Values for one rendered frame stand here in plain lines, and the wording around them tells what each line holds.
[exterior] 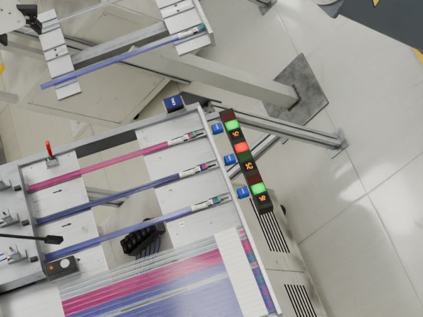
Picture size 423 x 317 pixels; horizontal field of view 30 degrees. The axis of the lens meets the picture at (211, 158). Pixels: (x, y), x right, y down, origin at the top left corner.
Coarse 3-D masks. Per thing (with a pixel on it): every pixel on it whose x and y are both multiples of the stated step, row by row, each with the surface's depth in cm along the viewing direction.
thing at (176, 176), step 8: (200, 168) 218; (168, 176) 218; (176, 176) 217; (144, 184) 217; (152, 184) 217; (160, 184) 217; (120, 192) 216; (128, 192) 216; (136, 192) 217; (96, 200) 216; (104, 200) 215; (112, 200) 216; (72, 208) 215; (80, 208) 215; (88, 208) 216; (48, 216) 214; (56, 216) 214; (40, 224) 214
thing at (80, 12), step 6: (108, 0) 241; (114, 0) 241; (120, 0) 241; (90, 6) 241; (96, 6) 241; (102, 6) 241; (78, 12) 240; (84, 12) 240; (90, 12) 241; (60, 18) 240; (66, 18) 240; (72, 18) 241; (42, 24) 240; (48, 24) 240; (54, 24) 240; (24, 30) 240; (30, 30) 239
